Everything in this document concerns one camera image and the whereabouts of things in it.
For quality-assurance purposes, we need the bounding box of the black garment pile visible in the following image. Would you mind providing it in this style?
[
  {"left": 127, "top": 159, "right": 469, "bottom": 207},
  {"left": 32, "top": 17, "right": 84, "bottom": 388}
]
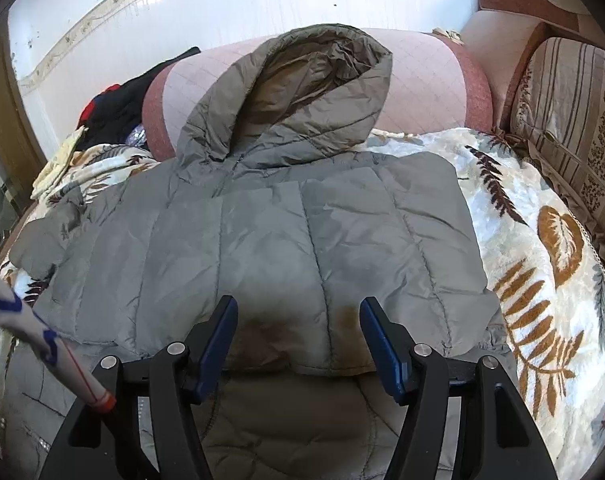
[{"left": 76, "top": 47, "right": 200, "bottom": 152}]

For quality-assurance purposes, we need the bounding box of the wooden stained glass door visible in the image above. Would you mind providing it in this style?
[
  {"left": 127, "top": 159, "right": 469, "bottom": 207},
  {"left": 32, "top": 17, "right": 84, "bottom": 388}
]
[{"left": 0, "top": 11, "right": 45, "bottom": 240}]

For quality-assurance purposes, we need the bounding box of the red garment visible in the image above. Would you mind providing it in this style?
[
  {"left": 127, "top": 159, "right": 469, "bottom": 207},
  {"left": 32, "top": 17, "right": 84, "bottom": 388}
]
[{"left": 77, "top": 84, "right": 120, "bottom": 128}]

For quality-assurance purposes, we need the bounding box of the grey quilted hooded jacket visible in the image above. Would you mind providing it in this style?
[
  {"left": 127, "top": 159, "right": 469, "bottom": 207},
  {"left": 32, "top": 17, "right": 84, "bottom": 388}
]
[{"left": 10, "top": 25, "right": 515, "bottom": 479}]

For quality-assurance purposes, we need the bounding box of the leaf pattern bed blanket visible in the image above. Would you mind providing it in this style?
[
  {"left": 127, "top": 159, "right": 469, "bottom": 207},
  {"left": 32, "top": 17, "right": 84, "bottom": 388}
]
[{"left": 0, "top": 127, "right": 605, "bottom": 480}]

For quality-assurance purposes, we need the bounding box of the pink bolster pillow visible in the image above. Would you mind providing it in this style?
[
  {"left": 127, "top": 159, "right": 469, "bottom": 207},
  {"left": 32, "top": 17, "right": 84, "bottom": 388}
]
[{"left": 142, "top": 28, "right": 493, "bottom": 162}]

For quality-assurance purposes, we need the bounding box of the yellow patterned cloth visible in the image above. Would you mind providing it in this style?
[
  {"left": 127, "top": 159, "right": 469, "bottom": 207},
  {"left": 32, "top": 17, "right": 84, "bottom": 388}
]
[{"left": 30, "top": 126, "right": 86, "bottom": 200}]

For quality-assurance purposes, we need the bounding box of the striped brown cushion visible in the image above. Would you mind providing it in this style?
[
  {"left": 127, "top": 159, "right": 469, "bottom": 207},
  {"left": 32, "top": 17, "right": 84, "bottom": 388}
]
[{"left": 511, "top": 38, "right": 605, "bottom": 243}]

